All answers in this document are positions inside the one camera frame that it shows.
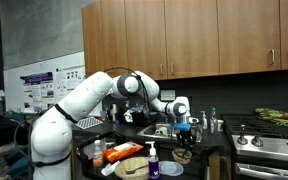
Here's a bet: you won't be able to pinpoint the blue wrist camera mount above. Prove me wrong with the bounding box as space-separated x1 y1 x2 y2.
170 123 191 131

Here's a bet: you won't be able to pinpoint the stainless steel sink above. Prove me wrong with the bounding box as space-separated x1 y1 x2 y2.
136 122 204 143

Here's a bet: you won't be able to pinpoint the green cap spray bottle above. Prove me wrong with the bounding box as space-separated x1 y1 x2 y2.
210 107 218 135

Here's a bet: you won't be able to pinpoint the dark plastic fork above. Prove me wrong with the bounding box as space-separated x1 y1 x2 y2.
125 165 148 174

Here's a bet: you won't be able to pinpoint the purple wall poster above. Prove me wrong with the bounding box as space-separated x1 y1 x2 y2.
21 72 55 113

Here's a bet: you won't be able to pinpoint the purple hand sanitizer pump bottle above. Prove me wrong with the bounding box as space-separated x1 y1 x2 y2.
146 141 160 180

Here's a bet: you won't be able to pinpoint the orange drink bottle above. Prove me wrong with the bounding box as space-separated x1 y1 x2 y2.
93 140 104 167

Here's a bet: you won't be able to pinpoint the clear soap dispenser bottle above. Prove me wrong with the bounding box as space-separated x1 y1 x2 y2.
201 111 208 129

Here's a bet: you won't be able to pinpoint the black white checkerboard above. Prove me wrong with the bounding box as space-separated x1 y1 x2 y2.
76 117 101 130

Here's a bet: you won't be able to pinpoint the seated person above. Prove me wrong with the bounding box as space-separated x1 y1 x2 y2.
0 115 28 180

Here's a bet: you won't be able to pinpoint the black coffee machine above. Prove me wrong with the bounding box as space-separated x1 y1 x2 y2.
124 105 157 127

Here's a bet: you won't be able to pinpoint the small bowl with orange contents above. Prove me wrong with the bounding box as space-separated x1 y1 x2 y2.
172 148 192 165

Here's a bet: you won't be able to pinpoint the green patterned oven mitt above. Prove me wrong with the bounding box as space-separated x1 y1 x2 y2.
255 108 288 126

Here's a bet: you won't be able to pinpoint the stainless steel gas stove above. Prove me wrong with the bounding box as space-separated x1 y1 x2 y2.
221 114 288 180

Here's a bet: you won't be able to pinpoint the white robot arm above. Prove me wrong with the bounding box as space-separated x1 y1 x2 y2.
30 71 193 180

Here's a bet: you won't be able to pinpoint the clear plastic container lid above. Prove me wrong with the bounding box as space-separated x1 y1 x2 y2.
159 161 184 176

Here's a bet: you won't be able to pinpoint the woven wicker basket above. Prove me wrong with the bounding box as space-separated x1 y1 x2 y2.
114 157 149 180

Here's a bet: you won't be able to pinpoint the white wall outlet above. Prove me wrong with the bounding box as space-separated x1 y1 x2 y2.
160 90 176 101

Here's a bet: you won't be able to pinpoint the orange red snack bag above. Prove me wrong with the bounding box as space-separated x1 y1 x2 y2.
103 141 143 163

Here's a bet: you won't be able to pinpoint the white crumpled napkin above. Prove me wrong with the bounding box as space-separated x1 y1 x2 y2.
101 161 120 176

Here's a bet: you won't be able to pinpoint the black utility cart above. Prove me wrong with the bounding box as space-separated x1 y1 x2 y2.
75 131 231 180

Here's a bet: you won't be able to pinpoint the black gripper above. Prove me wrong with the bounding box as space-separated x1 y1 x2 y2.
177 131 196 147

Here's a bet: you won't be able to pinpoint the wooden upper cabinets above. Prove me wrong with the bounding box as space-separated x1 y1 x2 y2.
81 0 288 80

